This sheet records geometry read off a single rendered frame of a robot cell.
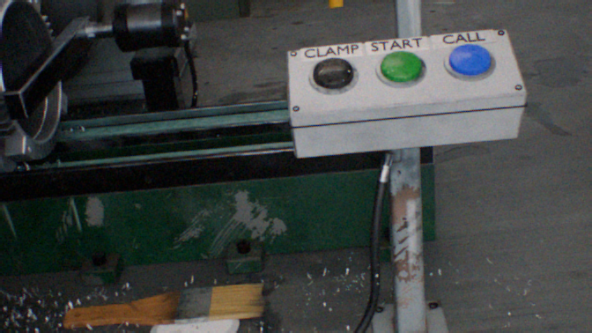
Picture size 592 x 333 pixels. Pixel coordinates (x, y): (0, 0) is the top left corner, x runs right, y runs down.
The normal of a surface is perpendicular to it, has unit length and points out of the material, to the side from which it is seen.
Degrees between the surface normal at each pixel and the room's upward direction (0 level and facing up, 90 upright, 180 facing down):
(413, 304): 90
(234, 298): 2
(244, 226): 90
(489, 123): 113
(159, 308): 0
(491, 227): 0
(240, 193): 90
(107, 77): 90
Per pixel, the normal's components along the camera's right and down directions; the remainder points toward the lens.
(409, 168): -0.01, 0.47
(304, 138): 0.04, 0.77
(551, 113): -0.11, -0.88
